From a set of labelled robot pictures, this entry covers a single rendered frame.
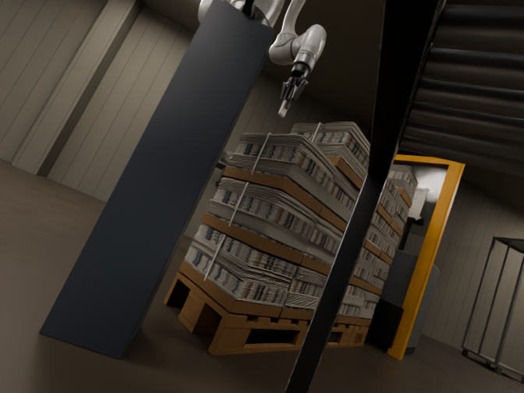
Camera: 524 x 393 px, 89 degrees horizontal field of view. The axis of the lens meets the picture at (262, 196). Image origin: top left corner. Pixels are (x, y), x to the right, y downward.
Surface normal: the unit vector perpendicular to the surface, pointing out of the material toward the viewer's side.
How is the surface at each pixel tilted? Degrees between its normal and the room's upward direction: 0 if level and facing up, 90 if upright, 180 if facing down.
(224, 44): 90
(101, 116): 90
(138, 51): 90
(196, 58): 90
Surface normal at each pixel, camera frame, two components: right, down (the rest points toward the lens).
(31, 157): 0.19, -0.07
